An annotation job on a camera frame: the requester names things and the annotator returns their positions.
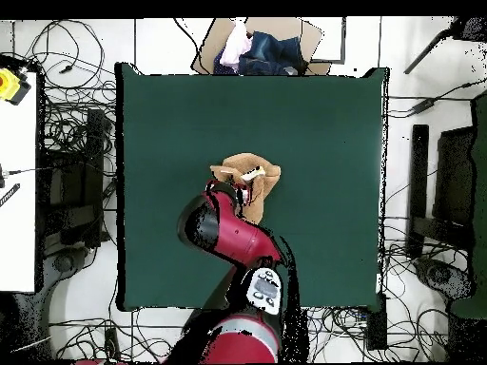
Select tan terry towel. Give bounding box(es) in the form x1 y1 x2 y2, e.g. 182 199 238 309
209 152 282 225

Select dark green tablecloth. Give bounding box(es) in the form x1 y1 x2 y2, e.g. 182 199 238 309
114 62 391 313

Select purple dotted garment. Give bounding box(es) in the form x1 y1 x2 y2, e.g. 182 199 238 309
212 48 240 76

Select blue jeans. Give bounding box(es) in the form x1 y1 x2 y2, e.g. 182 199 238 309
238 30 308 76

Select white pink garment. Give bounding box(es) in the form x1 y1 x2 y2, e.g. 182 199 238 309
219 18 254 71

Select black equipment stand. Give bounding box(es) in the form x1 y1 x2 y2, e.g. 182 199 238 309
37 107 111 248

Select cardboard box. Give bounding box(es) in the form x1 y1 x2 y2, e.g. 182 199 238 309
190 16 333 76

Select grey round base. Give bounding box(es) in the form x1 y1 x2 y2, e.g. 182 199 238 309
52 248 88 275

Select black power strip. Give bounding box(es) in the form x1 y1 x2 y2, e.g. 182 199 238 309
365 294 388 351

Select black power brick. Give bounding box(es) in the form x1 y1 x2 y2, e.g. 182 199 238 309
103 327 122 362

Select dark round base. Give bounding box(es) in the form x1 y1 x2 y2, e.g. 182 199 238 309
414 257 477 301

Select white desk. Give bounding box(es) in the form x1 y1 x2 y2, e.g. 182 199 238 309
0 71 39 293

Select black tripod leg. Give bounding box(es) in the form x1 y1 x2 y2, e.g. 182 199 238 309
403 15 487 75

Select black slotted strip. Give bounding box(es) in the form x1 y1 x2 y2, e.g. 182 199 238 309
0 182 21 208

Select yellow emergency stop button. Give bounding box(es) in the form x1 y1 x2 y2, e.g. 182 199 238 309
0 67 32 106

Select white board grey frame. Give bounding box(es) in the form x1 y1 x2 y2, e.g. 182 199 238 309
303 16 347 65

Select black cable tangle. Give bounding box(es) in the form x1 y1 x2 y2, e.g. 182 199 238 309
29 18 119 161
305 220 477 364

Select cable with black adapter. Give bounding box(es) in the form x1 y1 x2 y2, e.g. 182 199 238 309
387 77 487 119

